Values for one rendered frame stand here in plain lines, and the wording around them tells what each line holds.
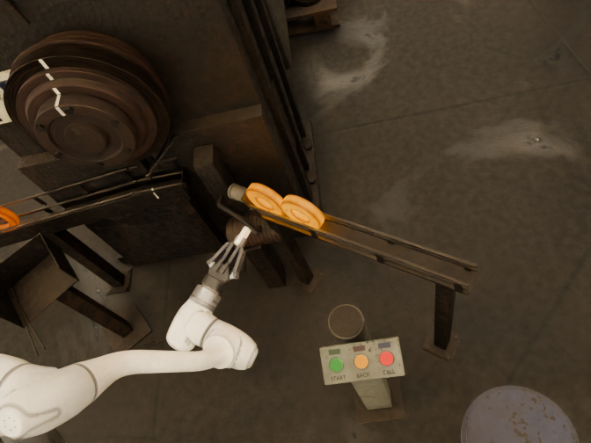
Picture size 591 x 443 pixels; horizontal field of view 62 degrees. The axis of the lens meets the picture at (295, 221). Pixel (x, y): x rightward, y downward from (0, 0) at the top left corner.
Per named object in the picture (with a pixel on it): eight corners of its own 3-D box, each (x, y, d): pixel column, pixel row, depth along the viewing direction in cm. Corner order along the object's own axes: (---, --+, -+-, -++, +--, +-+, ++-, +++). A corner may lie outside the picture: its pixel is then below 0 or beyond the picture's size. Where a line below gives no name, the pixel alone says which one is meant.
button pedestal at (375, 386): (346, 382, 203) (317, 338, 151) (404, 375, 199) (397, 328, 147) (351, 424, 194) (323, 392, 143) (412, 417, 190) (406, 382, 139)
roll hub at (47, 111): (75, 163, 163) (15, 105, 139) (153, 147, 158) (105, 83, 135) (71, 177, 160) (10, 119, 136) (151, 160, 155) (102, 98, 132)
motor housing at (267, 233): (263, 268, 239) (224, 212, 194) (307, 261, 235) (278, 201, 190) (264, 293, 232) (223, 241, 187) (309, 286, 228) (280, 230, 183)
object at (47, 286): (91, 336, 242) (-20, 277, 181) (135, 301, 246) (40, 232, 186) (109, 366, 231) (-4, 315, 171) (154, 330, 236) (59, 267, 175)
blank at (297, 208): (278, 189, 161) (273, 197, 160) (317, 201, 153) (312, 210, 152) (294, 214, 174) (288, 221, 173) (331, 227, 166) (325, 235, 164)
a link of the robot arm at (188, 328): (193, 301, 165) (225, 319, 161) (167, 343, 160) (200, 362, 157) (182, 294, 155) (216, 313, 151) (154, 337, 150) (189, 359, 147)
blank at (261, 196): (244, 177, 169) (238, 185, 168) (279, 189, 161) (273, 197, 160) (260, 202, 182) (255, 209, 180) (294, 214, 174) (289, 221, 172)
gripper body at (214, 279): (205, 287, 165) (220, 264, 167) (224, 298, 161) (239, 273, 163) (195, 280, 158) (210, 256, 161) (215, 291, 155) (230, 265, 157)
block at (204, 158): (216, 181, 199) (193, 144, 179) (235, 177, 198) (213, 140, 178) (215, 203, 194) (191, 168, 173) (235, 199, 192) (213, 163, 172)
